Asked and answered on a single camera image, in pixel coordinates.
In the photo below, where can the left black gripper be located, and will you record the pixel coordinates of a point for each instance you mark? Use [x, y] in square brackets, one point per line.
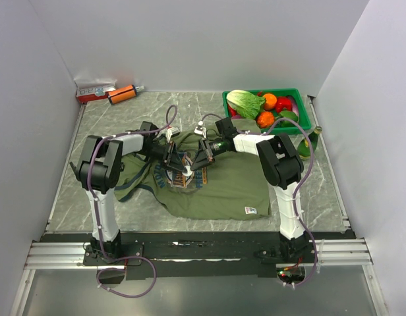
[173, 160]

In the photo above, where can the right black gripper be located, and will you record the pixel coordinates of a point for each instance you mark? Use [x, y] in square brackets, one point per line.
[201, 160]

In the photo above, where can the olive green t-shirt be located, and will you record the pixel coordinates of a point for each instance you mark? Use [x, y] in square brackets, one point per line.
[234, 187]

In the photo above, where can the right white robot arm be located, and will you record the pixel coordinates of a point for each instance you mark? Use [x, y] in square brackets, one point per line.
[282, 168]

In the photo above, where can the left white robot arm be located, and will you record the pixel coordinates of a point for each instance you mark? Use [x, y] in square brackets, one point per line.
[98, 170]

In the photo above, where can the toy red chili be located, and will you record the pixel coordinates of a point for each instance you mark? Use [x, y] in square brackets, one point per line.
[232, 112]

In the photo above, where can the toy napa cabbage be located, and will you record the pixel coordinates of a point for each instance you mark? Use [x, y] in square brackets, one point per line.
[245, 103]

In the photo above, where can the toy orange pumpkin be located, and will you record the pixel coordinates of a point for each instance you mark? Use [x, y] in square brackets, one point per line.
[265, 119]

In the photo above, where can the green plastic crate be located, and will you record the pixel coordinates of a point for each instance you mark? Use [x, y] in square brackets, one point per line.
[304, 120]

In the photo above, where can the orange cylindrical bottle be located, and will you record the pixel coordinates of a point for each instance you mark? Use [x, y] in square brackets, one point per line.
[123, 94]

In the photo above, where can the toy orange fruit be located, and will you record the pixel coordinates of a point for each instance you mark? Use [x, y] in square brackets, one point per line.
[270, 101]

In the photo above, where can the toy green bell pepper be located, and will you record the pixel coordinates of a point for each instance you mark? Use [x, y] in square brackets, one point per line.
[289, 115]

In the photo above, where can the toy red bell pepper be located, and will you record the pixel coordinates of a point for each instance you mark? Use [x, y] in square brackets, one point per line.
[283, 104]

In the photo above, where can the small dark glass jar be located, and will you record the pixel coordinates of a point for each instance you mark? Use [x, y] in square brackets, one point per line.
[304, 145]

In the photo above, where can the toy purple eggplant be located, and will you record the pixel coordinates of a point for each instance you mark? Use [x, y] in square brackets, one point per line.
[294, 106]

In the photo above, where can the red white carton box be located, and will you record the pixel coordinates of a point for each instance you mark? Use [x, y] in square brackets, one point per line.
[91, 87]

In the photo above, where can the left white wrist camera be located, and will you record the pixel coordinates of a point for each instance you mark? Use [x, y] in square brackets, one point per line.
[171, 132]

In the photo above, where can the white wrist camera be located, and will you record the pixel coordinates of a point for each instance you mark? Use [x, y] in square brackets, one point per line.
[171, 132]
[200, 130]

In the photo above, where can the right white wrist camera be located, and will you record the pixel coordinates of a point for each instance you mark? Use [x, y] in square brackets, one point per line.
[200, 130]

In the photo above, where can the aluminium rail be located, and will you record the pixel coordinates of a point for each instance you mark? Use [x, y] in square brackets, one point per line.
[69, 256]

